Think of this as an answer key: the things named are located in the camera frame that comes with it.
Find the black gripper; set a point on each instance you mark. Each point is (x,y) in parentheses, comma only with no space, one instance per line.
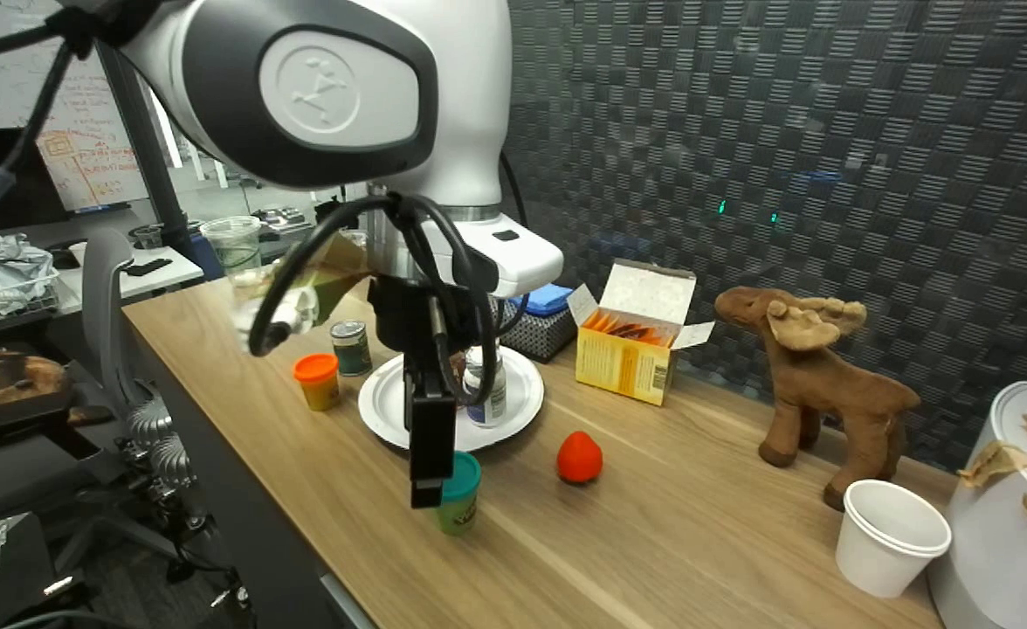
(430,325)

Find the teal lid dough tub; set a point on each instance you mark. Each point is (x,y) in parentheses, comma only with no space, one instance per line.
(460,494)

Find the small green tin can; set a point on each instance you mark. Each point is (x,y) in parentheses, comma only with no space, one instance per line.
(350,349)

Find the white supplement bottle grey lid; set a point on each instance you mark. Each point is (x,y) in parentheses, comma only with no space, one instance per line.
(487,385)

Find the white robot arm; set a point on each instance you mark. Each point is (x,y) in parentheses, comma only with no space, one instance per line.
(405,95)

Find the white paper plate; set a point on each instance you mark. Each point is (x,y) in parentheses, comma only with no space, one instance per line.
(383,406)

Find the orange lid dough tub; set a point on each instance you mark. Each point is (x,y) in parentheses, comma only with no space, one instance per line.
(320,379)

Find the grey foam block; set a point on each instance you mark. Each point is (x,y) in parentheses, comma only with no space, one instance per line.
(539,337)

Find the orange plush ball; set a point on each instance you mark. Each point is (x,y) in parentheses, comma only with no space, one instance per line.
(576,461)

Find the blue folded cloth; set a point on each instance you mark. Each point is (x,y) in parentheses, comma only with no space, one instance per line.
(546,300)

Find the open yellow cardboard box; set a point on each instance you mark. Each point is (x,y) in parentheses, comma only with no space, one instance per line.
(630,335)

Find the brown moose plush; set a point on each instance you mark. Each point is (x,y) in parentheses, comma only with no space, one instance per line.
(810,381)

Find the white paper cup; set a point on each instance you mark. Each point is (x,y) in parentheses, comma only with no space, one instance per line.
(887,536)

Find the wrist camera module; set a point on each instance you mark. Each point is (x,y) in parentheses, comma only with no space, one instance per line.
(508,256)

